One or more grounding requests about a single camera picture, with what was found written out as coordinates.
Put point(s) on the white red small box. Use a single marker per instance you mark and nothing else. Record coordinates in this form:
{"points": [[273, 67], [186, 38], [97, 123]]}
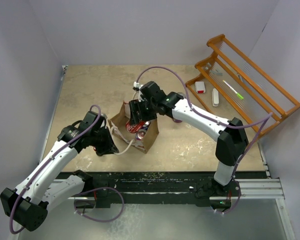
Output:
{"points": [[200, 87]]}

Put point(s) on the purple soda can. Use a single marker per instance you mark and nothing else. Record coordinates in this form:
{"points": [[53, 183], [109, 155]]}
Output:
{"points": [[140, 134], [146, 124]]}

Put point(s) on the patterned canvas tote bag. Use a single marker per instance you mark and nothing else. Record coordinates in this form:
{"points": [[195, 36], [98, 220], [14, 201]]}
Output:
{"points": [[117, 129]]}

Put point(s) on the purple soda can front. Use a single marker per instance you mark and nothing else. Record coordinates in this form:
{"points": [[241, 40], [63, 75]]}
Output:
{"points": [[140, 134]]}

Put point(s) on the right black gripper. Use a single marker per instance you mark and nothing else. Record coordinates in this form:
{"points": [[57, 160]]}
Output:
{"points": [[136, 105]]}

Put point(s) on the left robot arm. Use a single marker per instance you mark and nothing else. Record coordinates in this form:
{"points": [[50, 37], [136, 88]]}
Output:
{"points": [[29, 203]]}

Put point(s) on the wooden tiered rack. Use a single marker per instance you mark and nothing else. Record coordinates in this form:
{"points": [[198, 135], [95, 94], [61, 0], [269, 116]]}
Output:
{"points": [[262, 94]]}

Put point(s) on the purple Fanta can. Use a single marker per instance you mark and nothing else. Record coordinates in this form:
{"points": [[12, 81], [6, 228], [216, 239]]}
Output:
{"points": [[177, 120]]}

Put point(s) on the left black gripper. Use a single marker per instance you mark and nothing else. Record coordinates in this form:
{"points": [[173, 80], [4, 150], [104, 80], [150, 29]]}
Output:
{"points": [[109, 147]]}

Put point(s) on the red soda can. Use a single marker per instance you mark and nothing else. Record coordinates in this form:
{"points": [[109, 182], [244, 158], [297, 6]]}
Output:
{"points": [[134, 128]]}

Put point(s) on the white oblong case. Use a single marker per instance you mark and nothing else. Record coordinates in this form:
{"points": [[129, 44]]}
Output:
{"points": [[215, 97]]}

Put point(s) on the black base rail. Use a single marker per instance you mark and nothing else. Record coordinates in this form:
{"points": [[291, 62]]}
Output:
{"points": [[164, 188]]}

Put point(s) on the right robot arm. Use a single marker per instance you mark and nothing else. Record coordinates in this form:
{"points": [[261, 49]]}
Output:
{"points": [[229, 135]]}

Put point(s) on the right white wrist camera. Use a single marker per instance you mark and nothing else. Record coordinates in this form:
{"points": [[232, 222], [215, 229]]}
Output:
{"points": [[137, 86]]}

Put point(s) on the green tipped white pen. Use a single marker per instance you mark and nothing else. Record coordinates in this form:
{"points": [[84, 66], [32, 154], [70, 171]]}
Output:
{"points": [[232, 89]]}

